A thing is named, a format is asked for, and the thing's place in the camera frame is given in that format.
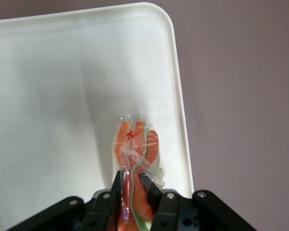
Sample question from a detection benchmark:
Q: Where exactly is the triangle sandwich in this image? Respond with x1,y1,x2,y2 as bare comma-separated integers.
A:
111,115,166,231

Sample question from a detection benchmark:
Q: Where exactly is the cream plastic tray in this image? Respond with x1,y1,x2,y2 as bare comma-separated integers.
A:
0,1,196,231

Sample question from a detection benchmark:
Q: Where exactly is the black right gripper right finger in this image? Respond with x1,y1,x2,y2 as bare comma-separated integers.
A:
137,172,182,231

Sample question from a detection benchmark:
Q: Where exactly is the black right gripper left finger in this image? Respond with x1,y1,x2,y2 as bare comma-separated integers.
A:
80,169,126,231

